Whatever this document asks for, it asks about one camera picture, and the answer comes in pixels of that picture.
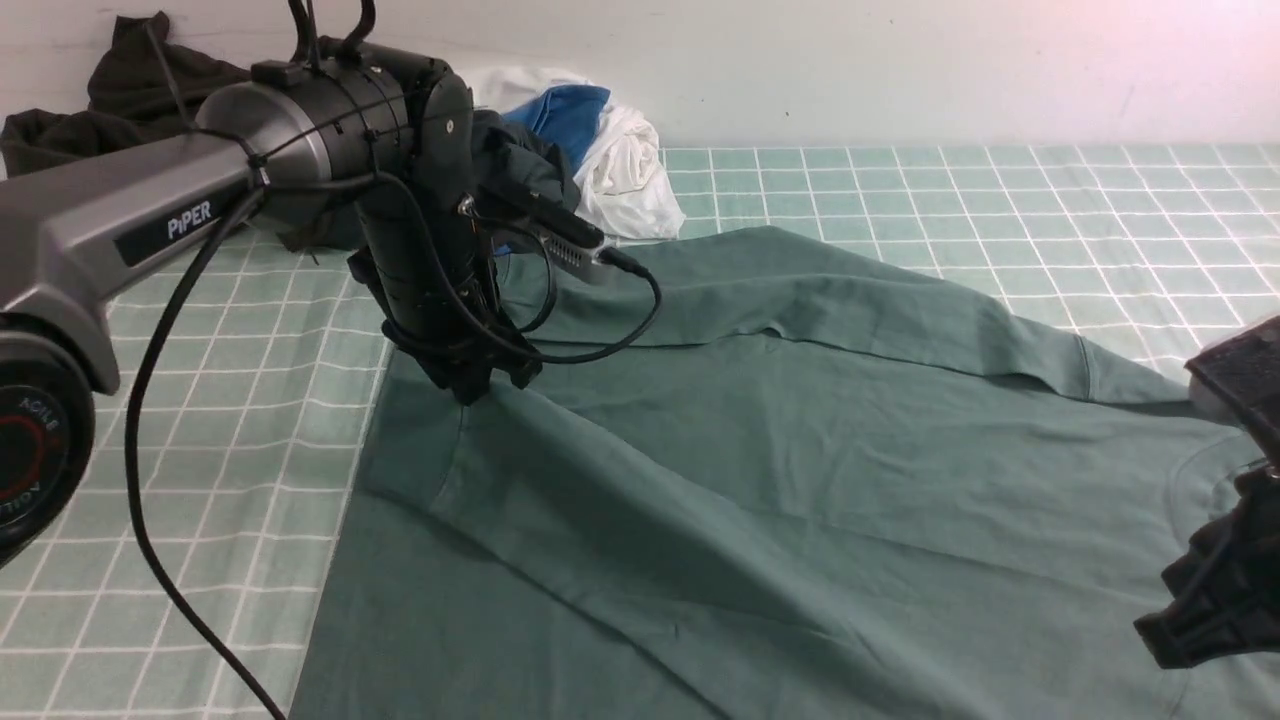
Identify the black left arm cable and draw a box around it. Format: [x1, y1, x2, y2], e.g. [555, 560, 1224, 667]
[124, 170, 663, 720]

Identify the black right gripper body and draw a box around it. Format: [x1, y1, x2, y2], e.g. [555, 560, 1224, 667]
[1134, 468, 1279, 669]

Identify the green checkered table cloth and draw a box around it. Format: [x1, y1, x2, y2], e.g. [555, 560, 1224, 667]
[0, 146, 1280, 720]

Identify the dark olive crumpled garment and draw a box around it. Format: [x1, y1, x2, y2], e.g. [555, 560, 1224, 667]
[1, 12, 250, 178]

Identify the green long sleeve shirt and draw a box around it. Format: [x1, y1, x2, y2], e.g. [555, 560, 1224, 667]
[291, 227, 1277, 719]

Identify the white crumpled garment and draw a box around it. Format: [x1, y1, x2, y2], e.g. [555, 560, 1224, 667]
[467, 65, 686, 241]

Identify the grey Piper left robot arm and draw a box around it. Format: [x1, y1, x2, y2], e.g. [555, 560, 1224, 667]
[1, 38, 541, 561]

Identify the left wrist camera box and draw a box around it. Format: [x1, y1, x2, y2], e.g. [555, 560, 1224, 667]
[479, 178, 609, 284]

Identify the dark grey crumpled garment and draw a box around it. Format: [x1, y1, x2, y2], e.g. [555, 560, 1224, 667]
[472, 109, 581, 219]

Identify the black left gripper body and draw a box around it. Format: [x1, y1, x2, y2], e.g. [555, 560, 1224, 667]
[348, 179, 521, 375]

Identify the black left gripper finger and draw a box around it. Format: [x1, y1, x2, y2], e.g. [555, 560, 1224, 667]
[431, 361, 494, 406]
[500, 345, 543, 389]

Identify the blue crumpled garment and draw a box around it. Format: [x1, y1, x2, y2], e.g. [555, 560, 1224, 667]
[502, 85, 612, 172]

